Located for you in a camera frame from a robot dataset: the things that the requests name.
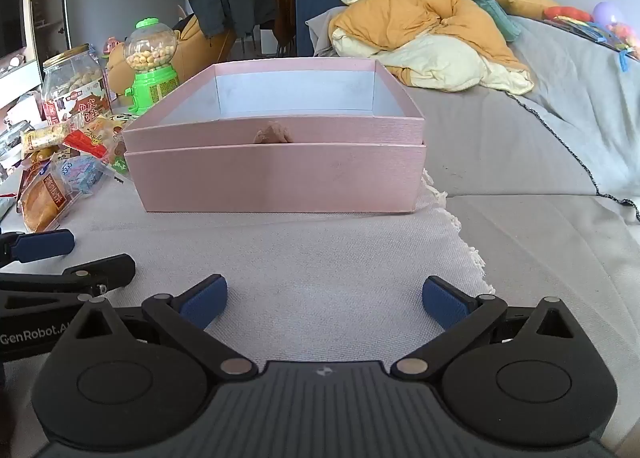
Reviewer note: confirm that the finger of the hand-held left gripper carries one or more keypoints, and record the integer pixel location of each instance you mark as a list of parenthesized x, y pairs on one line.
[(100, 272), (45, 244)]

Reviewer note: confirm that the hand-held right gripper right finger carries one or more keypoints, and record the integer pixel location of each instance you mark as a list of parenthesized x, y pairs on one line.
[(444, 300)]

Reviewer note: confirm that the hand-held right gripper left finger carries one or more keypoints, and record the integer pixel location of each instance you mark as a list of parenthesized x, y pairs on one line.
[(205, 300)]

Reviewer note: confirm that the orange bread packet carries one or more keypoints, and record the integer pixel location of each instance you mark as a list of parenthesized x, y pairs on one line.
[(42, 200)]

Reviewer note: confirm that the blue snack packet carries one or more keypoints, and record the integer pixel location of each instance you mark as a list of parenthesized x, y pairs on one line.
[(80, 173)]

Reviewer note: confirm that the orange white snack packet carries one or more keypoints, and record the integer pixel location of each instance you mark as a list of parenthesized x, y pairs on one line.
[(107, 125)]

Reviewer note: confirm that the pink gift box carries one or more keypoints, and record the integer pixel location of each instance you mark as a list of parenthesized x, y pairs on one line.
[(275, 178)]

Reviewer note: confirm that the white woven tablecloth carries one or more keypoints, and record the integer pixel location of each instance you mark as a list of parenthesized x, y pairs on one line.
[(325, 248)]

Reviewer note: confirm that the clear peanut jar gold lid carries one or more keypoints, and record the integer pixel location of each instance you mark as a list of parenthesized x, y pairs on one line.
[(75, 88)]

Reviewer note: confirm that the grey sofa cover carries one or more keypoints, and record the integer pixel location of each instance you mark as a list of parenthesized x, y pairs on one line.
[(500, 148)]

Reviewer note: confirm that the green gumball machine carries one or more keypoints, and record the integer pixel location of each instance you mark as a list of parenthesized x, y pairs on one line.
[(150, 83)]

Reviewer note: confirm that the yellow beanbag chair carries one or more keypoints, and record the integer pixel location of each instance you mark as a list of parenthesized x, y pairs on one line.
[(200, 50)]

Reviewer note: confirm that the orange and cream quilt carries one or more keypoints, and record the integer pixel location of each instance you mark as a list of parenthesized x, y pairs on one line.
[(400, 18)]

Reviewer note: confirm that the brown chair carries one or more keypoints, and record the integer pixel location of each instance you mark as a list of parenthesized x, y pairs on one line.
[(285, 13)]

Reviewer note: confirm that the teal cloth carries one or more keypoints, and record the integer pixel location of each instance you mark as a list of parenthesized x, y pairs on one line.
[(480, 0)]

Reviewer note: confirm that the net of orange balls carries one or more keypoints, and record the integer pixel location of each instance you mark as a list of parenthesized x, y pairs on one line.
[(625, 35)]

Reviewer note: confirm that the purple toy egg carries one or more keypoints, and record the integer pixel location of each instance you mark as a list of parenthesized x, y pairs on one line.
[(610, 13)]

